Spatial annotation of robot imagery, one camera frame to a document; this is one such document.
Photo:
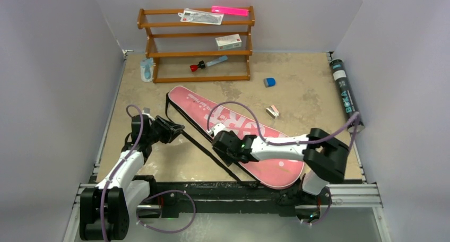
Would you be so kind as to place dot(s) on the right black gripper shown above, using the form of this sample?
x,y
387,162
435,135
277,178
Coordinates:
x,y
222,141

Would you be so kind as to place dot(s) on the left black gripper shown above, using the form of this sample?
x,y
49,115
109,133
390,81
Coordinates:
x,y
170,135

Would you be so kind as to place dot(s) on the pink racket cover bag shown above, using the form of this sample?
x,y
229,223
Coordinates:
x,y
273,173

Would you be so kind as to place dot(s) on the black shuttlecock tube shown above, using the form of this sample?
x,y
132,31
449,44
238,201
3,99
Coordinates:
x,y
346,94

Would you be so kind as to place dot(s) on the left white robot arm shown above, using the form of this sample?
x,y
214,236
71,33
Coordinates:
x,y
105,209

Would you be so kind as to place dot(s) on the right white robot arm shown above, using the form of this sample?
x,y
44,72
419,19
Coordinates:
x,y
325,155

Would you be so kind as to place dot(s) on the white pink small clip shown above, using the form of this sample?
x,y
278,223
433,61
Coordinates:
x,y
272,111

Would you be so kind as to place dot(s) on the light blue packaged item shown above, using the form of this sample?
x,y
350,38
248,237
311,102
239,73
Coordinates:
x,y
146,69

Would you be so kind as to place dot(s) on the blue grey eraser block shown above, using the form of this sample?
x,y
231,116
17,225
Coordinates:
x,y
269,82

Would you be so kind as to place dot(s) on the light blue glue stick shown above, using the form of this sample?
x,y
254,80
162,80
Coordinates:
x,y
216,61

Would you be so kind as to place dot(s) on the wooden three-tier shelf rack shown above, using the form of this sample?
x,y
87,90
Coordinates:
x,y
151,50

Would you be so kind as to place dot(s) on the white red small box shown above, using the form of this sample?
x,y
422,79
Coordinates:
x,y
228,42

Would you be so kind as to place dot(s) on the clear plastic blister package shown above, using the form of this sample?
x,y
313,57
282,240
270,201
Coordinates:
x,y
200,17

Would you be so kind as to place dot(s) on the pink flat ruler package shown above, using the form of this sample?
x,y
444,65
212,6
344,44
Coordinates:
x,y
230,10

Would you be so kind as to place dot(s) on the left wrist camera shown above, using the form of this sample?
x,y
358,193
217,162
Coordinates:
x,y
146,112

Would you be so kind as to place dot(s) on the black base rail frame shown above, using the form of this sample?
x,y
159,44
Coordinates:
x,y
249,197

